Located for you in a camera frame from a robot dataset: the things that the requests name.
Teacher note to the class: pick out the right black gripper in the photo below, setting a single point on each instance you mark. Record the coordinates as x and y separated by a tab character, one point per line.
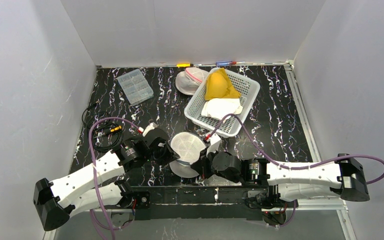
200	162

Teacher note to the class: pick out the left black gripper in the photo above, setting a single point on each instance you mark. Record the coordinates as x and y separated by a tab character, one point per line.
167	151

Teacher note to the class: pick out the white mesh bag blue zipper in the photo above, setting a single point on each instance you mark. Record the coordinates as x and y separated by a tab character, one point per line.
188	146

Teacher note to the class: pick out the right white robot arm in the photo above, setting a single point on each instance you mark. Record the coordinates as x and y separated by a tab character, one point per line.
342	177

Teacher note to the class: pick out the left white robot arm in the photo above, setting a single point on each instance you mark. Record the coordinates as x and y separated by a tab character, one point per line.
56	201

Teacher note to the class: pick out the white bra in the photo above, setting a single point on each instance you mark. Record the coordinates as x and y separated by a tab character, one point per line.
217	108

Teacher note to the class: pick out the white mesh bag pink zipper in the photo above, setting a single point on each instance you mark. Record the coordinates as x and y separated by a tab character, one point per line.
189	80

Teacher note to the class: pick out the yellow bra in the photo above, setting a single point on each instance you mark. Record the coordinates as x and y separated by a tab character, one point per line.
219	86

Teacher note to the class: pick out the clear plastic organizer box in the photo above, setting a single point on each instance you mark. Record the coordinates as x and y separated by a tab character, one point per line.
135	87

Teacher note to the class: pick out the white plastic basket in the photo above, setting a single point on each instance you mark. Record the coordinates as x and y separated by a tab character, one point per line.
249	90

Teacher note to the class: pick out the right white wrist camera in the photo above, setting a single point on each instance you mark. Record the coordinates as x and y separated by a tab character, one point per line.
213	143

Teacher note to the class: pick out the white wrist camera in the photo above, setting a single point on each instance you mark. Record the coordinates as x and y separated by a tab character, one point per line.
213	143
150	127

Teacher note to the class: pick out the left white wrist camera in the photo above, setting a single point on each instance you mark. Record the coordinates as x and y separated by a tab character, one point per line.
150	127

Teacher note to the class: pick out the black base frame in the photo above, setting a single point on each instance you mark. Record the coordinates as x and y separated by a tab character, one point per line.
210	202

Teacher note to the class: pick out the aluminium side rail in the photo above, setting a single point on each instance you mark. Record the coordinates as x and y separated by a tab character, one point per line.
317	203

